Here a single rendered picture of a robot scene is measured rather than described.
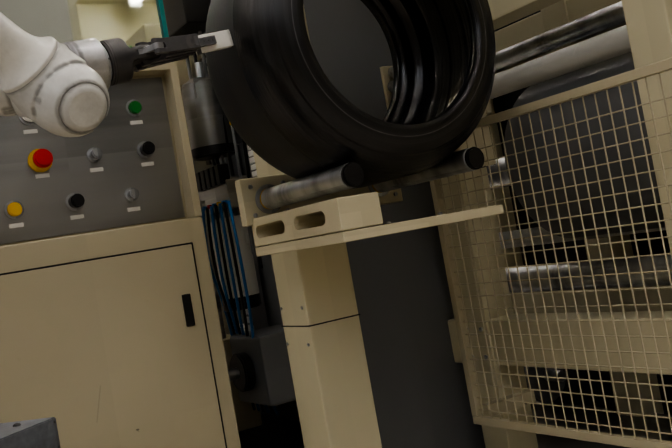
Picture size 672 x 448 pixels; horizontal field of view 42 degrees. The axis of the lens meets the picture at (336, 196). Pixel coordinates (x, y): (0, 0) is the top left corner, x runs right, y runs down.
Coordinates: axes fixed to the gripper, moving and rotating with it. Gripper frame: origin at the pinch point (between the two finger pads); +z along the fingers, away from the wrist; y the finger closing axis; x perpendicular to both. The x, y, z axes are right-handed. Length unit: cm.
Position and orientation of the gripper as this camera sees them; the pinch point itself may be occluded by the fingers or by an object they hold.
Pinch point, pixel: (212, 41)
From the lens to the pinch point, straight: 157.5
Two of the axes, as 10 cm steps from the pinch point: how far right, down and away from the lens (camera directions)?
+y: -5.0, 1.3, 8.6
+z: 8.1, -2.7, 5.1
